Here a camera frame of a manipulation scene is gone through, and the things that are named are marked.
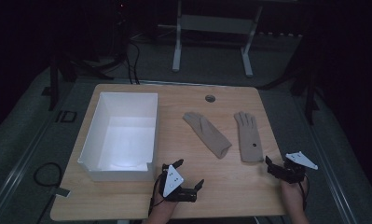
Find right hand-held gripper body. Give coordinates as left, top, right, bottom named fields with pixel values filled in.
left=271, top=150, right=319, bottom=185

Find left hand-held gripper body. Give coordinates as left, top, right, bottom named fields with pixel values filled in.
left=157, top=163, right=198, bottom=203

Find beige glove with black dot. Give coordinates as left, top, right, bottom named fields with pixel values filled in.
left=233, top=110, right=265, bottom=163

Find plain beige glove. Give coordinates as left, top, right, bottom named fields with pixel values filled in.
left=182, top=111, right=233, bottom=160

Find white rectangular box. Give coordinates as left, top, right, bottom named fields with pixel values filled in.
left=76, top=91, right=159, bottom=183

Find person's right hand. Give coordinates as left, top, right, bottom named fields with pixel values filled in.
left=280, top=175, right=309, bottom=213

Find person's left hand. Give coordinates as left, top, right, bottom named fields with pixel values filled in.
left=148, top=196, right=179, bottom=220

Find black tripod stand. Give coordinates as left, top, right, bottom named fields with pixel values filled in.
left=257, top=59, right=321, bottom=126
left=42, top=50, right=115, bottom=112

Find grey tape piece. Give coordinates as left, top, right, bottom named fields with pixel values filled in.
left=54, top=186, right=72, bottom=199

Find black floor tape marking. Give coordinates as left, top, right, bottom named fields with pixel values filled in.
left=55, top=109, right=78, bottom=123

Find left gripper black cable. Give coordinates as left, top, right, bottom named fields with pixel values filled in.
left=147, top=173, right=166, bottom=217

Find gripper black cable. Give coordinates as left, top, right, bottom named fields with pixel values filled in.
left=298, top=175, right=310, bottom=213
left=147, top=173, right=166, bottom=217

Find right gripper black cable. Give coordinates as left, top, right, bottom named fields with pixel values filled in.
left=298, top=175, right=310, bottom=213

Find black hanging cables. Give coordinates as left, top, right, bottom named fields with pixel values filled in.
left=123, top=39, right=142, bottom=86

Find looped black floor cable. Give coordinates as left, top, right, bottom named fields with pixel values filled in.
left=33, top=161, right=63, bottom=189

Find white metal desk frame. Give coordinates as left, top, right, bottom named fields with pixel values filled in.
left=157, top=0, right=264, bottom=78

